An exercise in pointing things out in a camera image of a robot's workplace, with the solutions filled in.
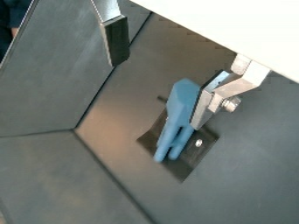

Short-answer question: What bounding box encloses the blue three prong object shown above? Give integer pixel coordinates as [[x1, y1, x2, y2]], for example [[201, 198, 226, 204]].
[[153, 79, 200, 162]]

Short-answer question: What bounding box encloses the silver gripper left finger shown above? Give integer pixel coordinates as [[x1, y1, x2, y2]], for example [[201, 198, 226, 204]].
[[89, 0, 129, 67]]

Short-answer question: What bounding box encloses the dark curved fixture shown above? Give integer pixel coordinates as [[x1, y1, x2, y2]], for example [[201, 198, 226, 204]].
[[134, 95, 220, 184]]

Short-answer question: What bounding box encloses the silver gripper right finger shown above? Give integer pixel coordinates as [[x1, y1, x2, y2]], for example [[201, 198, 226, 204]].
[[190, 54, 271, 130]]

